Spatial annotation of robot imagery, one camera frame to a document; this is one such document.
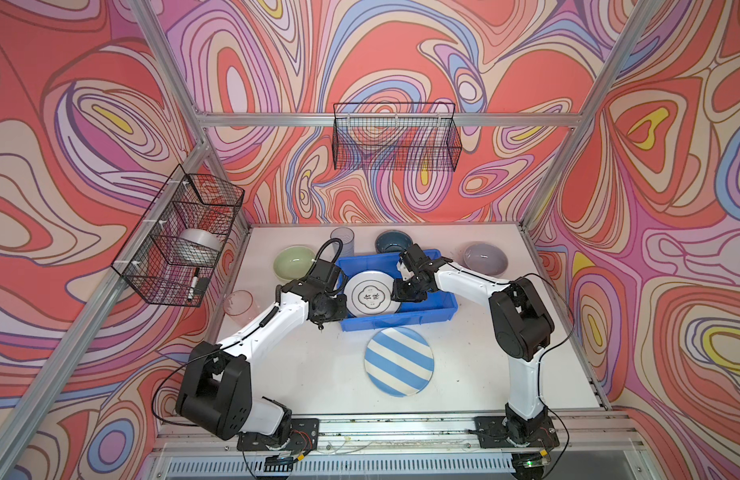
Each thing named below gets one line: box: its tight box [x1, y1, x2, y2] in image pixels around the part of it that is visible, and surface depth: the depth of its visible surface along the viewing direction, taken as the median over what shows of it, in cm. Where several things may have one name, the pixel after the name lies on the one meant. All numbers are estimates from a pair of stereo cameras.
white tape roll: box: [177, 228, 222, 265], surface depth 73 cm
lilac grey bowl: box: [463, 242, 509, 277], surface depth 107 cm
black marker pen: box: [187, 268, 200, 301], surface depth 74 cm
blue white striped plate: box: [364, 327, 435, 398], surface depth 86 cm
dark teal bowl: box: [375, 230, 414, 254], surface depth 111 cm
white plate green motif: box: [344, 270, 402, 319], surface depth 98 cm
